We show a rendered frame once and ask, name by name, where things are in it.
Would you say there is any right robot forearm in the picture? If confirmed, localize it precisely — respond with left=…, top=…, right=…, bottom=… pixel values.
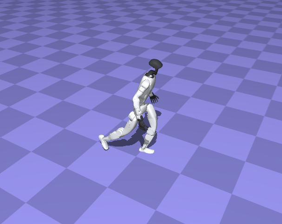
left=133, top=98, right=142, bottom=119

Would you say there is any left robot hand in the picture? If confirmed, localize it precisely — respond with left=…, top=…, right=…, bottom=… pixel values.
left=150, top=92, right=159, bottom=103

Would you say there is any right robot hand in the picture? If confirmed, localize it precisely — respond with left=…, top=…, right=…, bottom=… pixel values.
left=138, top=115, right=148, bottom=131

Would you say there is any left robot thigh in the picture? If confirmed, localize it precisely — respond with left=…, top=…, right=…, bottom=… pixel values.
left=145, top=103, right=157, bottom=135

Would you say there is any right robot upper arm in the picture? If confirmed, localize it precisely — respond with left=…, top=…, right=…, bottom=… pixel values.
left=132, top=79, right=150, bottom=102

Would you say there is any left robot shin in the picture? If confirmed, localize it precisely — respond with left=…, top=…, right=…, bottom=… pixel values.
left=142, top=133, right=156, bottom=150

